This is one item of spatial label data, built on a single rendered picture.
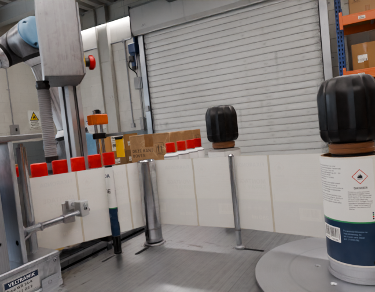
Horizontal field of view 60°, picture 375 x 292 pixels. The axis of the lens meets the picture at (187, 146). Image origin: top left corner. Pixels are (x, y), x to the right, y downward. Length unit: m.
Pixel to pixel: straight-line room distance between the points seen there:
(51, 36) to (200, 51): 4.90
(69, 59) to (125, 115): 5.77
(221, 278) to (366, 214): 0.24
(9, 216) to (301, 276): 0.46
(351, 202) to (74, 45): 0.70
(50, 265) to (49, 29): 0.55
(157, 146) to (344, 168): 1.14
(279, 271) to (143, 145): 1.13
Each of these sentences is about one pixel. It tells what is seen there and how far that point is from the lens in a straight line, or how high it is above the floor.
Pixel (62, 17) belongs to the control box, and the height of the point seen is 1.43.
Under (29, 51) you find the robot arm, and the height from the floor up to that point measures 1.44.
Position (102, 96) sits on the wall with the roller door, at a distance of 7.01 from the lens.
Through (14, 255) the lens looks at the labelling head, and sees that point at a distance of 0.61.
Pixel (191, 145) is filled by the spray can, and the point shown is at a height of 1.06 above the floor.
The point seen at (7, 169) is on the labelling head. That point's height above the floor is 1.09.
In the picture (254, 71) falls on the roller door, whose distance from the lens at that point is 5.32.
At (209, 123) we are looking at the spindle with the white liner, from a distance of 0.83.
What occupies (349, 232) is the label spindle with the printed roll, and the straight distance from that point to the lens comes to 0.51.
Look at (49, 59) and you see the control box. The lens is 0.87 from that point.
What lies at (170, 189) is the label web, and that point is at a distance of 0.72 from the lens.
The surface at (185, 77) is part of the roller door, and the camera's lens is 5.77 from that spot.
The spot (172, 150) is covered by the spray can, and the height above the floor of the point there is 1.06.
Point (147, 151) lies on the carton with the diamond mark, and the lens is 1.57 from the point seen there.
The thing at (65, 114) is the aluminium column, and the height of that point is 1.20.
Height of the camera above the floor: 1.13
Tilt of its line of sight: 3 degrees down
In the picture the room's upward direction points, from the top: 6 degrees counter-clockwise
